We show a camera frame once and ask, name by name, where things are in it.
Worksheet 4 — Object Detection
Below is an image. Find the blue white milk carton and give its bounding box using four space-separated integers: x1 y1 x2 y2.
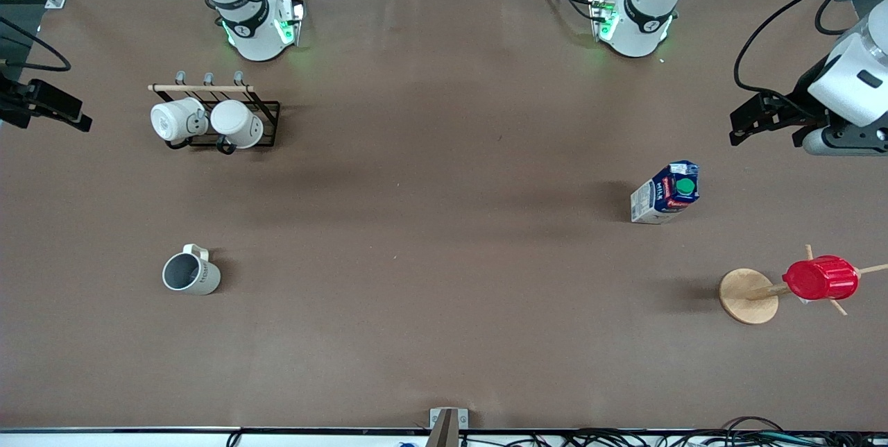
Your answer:
630 160 700 226

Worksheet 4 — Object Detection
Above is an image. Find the white mug with grey inside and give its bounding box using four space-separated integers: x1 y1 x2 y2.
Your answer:
162 244 221 296

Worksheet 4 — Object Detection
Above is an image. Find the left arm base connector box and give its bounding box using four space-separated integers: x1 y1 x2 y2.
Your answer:
588 0 620 43

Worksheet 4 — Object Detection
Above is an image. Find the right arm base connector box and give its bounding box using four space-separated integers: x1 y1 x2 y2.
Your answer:
276 0 306 47

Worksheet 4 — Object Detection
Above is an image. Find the red plastic cup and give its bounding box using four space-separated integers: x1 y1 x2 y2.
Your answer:
783 255 860 302

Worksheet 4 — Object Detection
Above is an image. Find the white mug with printed base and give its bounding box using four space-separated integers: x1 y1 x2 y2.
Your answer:
151 97 209 144

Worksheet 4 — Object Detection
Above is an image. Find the plain white mug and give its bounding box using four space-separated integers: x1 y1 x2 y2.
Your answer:
210 99 264 150

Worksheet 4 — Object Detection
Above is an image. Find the wooden mug tree stand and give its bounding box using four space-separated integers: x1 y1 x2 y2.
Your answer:
719 244 888 326

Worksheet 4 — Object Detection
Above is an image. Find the brown table cover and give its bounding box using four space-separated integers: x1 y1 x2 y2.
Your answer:
0 0 888 432

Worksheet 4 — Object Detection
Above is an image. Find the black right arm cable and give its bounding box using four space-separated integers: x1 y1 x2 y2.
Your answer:
0 17 72 72

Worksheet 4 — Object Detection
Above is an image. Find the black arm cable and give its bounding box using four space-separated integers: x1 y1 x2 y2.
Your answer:
734 0 888 97
0 17 72 72

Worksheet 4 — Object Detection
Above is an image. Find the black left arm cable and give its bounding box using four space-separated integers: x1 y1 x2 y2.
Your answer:
734 0 888 97

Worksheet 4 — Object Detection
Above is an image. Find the black wire mug rack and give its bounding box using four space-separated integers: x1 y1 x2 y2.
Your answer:
147 70 281 155

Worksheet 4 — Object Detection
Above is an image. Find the black floor cable bundle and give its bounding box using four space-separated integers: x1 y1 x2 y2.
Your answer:
458 417 888 447

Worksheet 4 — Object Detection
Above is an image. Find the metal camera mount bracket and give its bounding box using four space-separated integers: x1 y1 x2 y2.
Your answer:
429 407 469 447

